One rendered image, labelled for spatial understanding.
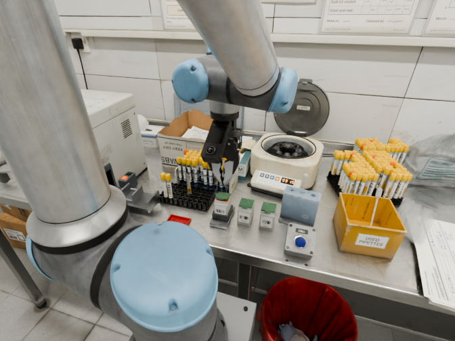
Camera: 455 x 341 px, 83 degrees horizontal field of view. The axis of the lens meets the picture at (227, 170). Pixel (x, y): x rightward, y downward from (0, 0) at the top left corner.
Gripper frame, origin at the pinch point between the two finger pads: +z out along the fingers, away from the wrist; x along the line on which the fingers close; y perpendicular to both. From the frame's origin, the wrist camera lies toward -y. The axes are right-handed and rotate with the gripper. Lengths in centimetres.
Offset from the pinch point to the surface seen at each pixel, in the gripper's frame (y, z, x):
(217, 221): -3.3, 11.8, 0.7
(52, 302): -3, 101, 102
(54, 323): -12, 101, 91
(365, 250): -3.4, 11.3, -39.3
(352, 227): -3.7, 4.2, -34.3
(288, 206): 4.4, 7.8, -18.5
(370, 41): 52, -32, -37
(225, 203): -1.5, 5.9, -1.3
